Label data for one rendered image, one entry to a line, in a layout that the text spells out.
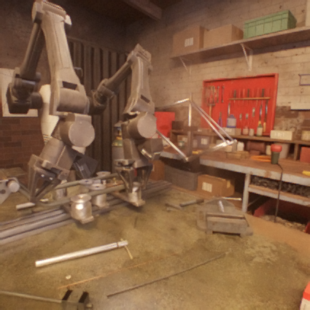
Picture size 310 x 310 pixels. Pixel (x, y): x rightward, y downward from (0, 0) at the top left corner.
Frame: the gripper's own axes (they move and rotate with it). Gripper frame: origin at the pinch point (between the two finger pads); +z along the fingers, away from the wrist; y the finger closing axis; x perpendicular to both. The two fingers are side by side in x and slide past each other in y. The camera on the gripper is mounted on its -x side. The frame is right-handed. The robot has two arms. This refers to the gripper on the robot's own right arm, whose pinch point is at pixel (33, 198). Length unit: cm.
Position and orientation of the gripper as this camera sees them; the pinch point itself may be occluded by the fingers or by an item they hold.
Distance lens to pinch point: 56.3
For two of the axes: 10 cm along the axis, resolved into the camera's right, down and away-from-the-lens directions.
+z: -3.8, 9.1, -1.9
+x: -6.1, -4.0, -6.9
